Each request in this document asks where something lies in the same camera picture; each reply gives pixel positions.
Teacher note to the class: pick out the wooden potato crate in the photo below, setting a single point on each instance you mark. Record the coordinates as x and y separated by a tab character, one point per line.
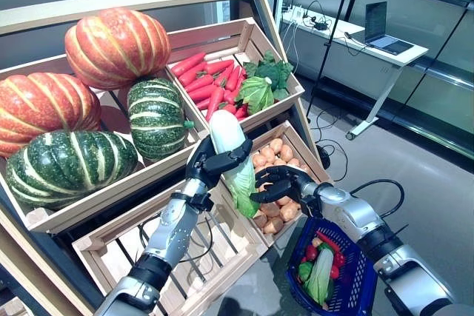
309	157

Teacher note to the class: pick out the red chili pepper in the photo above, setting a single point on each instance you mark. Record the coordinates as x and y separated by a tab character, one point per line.
337	262

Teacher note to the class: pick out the small red tomato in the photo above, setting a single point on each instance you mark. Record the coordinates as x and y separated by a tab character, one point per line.
311	253

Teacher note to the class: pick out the wooden carrot crate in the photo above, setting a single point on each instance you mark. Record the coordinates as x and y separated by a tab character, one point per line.
207	40

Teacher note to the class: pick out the small green pepper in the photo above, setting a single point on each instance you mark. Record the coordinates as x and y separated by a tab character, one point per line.
305	271

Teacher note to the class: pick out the napa cabbage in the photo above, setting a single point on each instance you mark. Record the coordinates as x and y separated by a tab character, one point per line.
227	131
320	275

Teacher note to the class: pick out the small green striped pumpkin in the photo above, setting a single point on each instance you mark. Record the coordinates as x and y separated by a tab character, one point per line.
155	120

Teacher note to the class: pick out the wooden vegetable display stand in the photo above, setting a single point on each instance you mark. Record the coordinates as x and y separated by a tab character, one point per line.
111	8

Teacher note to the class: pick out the orange striped pumpkin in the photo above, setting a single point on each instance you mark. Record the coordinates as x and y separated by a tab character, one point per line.
40	109
115	47

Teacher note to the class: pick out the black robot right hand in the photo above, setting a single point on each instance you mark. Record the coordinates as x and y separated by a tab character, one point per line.
292	183

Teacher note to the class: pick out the white power strip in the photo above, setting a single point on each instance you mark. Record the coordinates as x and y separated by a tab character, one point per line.
300	12

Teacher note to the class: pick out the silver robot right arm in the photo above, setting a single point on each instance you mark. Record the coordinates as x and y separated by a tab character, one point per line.
355	212

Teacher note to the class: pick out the black floor adapter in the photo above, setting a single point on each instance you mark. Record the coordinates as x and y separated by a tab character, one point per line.
323	155

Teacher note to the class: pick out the light green round cabbage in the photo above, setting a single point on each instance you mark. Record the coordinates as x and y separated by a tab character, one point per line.
255	94

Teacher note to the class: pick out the white folding table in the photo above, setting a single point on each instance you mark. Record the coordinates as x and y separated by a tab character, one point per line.
418	51

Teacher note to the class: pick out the black tripod stand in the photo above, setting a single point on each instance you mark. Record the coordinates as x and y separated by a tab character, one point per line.
332	36

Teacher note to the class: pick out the large green striped pumpkin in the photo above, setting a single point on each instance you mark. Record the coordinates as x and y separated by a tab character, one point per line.
66	168

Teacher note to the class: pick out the grey laptop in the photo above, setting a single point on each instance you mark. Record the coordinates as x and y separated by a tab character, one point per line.
376	20

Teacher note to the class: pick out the long red carrot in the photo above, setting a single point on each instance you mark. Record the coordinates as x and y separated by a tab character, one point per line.
329	242

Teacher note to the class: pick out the small peach toy fruit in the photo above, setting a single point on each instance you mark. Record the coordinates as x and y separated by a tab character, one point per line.
316	242

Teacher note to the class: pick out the tan potato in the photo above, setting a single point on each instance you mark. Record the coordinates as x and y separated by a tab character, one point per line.
289	212
259	220
277	162
259	160
286	153
274	225
268	153
284	200
276	144
294	162
272	208

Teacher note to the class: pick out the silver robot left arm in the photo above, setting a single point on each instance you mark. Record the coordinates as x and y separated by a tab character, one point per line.
174	227

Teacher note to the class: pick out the blue plastic shopping basket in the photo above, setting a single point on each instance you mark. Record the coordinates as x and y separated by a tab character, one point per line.
292	282

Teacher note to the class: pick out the dark green leafy broccoli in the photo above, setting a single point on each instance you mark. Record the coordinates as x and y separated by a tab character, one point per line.
274	72

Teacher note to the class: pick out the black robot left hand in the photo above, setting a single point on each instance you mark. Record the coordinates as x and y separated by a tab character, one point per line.
207	168

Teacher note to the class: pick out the wooden napa cabbage crate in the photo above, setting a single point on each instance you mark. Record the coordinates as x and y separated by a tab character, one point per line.
111	234

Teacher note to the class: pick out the wooden pumpkin crate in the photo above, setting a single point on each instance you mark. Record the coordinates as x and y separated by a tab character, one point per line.
37	220

